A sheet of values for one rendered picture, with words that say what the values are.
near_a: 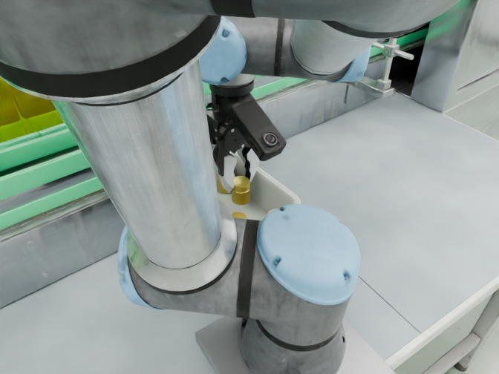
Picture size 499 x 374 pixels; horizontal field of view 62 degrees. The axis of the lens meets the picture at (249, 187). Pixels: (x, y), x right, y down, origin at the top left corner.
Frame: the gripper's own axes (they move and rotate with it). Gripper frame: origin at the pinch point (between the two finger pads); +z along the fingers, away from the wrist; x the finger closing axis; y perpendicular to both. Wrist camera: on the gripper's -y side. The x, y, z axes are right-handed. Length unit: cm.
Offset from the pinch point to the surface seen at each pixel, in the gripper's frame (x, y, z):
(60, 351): 37.6, -7.6, 8.9
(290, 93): -26.5, 17.5, -3.6
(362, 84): -47.5, 13.8, -1.4
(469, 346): -56, -34, 64
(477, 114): -94, 3, 17
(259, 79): -18.5, 19.2, -8.6
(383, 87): -48.4, 8.1, -2.8
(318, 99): -36.0, 17.7, 0.7
